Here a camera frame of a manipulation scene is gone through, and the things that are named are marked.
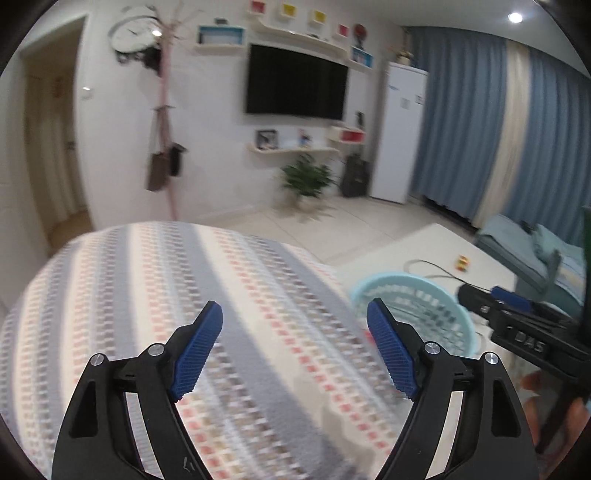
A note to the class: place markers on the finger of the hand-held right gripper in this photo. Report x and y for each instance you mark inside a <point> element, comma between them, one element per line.
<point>510,297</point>
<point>478,304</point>

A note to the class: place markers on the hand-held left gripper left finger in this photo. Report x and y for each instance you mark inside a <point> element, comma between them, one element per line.
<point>196,355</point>

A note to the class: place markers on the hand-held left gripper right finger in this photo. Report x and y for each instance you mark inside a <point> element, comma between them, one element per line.
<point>392,350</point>

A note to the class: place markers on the light blue plastic basket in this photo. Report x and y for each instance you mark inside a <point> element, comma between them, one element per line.
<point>415,295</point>

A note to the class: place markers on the yellow toy car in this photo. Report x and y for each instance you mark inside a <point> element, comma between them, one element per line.
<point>462,263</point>

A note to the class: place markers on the teal sofa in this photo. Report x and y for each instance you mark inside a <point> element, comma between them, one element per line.
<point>517,249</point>

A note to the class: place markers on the white coffee table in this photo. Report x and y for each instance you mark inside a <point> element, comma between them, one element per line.
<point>438,244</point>

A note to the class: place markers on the blue and cream curtain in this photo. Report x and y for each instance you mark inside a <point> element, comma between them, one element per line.
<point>461,129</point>

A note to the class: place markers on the black guitar case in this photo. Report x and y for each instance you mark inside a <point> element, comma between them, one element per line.
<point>354,177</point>

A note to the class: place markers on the white refrigerator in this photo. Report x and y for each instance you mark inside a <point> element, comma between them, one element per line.
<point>399,138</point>

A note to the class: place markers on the brown hanging bag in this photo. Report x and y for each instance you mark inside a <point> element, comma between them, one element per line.
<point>157,173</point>

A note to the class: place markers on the green potted plant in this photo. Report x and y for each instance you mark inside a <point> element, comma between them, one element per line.
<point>307,180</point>

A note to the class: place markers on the black hanging bag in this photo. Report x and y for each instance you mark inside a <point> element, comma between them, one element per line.
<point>177,159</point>

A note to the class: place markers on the red and white box shelf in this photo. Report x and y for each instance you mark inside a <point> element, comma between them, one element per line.
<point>348,135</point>

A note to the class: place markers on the dark bottle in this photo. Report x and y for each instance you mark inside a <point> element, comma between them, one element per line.
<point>358,120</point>

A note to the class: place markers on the white curved low shelf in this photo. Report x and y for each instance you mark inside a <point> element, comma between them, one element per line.
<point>295,150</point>

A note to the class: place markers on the small colourful figurine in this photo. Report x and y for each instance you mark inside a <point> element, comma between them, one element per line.
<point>304,137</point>

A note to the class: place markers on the pink coat rack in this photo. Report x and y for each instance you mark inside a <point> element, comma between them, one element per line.
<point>165,120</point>

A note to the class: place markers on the white hallway door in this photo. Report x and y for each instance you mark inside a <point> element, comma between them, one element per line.
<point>64,147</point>

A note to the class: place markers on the flower pot on refrigerator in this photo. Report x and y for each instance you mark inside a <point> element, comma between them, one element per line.
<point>406,54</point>

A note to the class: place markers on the ceiling spotlight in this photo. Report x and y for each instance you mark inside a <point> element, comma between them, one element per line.
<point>515,17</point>

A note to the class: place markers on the red table tennis paddle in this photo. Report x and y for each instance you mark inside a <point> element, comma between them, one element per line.
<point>361,31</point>

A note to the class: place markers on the small red cube shelf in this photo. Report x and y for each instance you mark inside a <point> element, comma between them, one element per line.
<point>342,30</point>

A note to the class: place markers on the blue framed box shelf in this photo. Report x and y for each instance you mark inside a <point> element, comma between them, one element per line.
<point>219,38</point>

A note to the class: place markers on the black picture frame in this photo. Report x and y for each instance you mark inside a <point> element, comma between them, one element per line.
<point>266,138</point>

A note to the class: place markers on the blue cube wall shelf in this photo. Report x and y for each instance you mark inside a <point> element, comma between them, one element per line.
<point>361,55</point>

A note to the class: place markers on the black wall television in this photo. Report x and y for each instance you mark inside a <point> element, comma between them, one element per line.
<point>295,83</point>

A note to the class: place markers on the white light switch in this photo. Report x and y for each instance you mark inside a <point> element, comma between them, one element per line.
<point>86,92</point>

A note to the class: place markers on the white wavy wall shelf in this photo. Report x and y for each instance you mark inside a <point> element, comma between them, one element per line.
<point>300,36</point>

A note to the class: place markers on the round wall clock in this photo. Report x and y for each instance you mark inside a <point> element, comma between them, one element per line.
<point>134,34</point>

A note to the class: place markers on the yellow cube wall shelf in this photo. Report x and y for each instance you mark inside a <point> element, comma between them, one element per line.
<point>319,17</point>
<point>288,10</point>

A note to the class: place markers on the red cube wall shelf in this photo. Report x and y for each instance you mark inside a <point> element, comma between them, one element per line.
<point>257,6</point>

